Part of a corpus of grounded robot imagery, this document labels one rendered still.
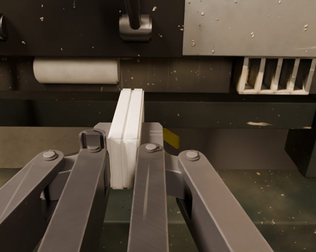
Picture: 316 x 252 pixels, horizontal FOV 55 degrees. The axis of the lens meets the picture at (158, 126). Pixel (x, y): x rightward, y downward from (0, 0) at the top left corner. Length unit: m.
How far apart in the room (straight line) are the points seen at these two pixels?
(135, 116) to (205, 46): 0.14
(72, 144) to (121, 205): 2.33
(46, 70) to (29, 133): 2.26
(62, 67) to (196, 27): 0.13
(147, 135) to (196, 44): 0.14
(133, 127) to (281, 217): 0.28
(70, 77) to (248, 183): 0.28
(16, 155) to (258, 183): 2.32
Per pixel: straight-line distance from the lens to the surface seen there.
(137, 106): 0.18
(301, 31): 0.30
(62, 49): 0.28
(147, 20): 0.26
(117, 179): 0.15
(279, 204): 0.42
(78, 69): 0.30
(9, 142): 2.57
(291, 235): 0.42
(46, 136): 2.61
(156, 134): 0.16
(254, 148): 2.16
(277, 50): 0.30
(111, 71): 0.30
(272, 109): 0.42
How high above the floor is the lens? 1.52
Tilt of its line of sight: 29 degrees down
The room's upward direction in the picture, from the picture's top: 105 degrees counter-clockwise
